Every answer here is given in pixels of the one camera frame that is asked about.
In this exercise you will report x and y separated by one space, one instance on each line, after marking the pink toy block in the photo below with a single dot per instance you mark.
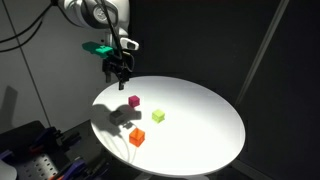
134 101

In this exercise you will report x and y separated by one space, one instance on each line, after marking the purple black clamp red tip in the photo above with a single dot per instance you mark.
45 136

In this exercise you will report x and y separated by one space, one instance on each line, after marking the lime green toy block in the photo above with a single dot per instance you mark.
158 115

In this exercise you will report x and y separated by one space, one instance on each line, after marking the white rounded object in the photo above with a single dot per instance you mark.
6 171

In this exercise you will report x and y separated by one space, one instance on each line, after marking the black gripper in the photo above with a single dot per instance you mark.
116 61

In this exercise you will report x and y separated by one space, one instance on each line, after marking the purple black clamp orange tip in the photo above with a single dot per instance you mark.
75 166

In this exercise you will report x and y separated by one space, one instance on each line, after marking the black perforated board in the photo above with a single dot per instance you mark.
36 168

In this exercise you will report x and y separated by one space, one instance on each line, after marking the grey toy block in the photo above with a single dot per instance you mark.
116 117

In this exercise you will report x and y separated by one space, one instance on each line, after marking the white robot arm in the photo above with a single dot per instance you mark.
86 13

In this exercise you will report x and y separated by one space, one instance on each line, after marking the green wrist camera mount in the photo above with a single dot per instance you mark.
98 49

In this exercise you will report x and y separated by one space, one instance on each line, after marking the grey metal wall strip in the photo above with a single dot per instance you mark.
263 50

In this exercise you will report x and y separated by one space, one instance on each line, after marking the orange toy block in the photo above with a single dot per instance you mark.
137 137

